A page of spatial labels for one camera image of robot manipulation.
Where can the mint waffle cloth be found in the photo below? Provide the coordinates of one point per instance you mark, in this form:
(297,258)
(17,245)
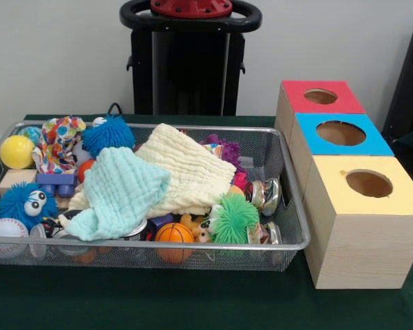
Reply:
(124,189)

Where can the multicolour dotted fabric scrap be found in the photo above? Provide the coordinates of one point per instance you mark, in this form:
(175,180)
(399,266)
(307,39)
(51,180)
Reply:
(65,126)

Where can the multicolour patterned fabric bow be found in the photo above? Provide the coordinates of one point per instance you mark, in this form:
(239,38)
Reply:
(51,158)

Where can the yellow plastic ball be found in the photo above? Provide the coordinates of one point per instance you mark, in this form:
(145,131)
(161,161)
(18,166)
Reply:
(16,152)

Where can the red robot arm base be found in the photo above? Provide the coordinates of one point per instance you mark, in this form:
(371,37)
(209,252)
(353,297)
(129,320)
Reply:
(192,8)

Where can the shallow mesh bin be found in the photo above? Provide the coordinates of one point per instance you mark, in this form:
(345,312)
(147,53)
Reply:
(227,258)

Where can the wooden box with three holes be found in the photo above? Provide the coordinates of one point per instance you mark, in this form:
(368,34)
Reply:
(365,247)

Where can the cream waffle cloth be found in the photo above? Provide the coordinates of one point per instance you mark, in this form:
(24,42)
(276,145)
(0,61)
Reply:
(192,172)

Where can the green spiky ball toy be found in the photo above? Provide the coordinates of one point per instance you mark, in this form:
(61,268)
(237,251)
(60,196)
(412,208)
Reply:
(235,218)

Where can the orange toy basketball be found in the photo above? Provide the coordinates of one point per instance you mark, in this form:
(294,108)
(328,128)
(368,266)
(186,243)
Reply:
(175,233)

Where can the small blue spiky ball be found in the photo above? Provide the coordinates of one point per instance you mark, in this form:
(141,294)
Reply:
(106,135)

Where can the dark green tablecloth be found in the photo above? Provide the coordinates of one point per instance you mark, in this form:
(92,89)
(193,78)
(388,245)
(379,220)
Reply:
(192,302)

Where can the blue spiky ball with eyes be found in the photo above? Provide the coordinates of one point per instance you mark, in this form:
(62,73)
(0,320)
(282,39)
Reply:
(12,204)

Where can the white toy baseball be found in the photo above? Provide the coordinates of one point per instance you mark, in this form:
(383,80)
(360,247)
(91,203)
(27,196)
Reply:
(5,230)

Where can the black upright panel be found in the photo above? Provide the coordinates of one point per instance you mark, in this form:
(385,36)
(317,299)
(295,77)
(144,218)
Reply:
(409,86)

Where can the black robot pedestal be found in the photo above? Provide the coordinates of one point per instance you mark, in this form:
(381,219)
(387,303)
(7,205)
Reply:
(192,68)

